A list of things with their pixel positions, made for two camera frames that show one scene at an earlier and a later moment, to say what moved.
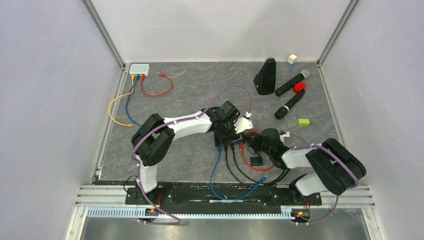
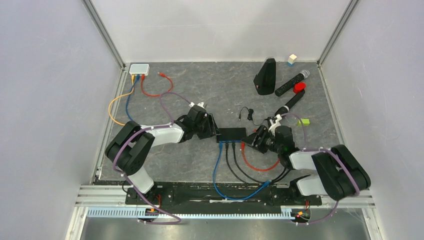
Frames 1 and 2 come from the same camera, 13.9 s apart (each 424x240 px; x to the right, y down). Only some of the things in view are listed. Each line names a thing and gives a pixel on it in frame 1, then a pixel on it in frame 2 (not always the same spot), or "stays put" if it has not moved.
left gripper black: x=231 y=122 to x=212 y=128
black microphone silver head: x=290 y=84 stays put
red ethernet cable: x=242 y=146 stays put
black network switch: x=226 y=138 stays put
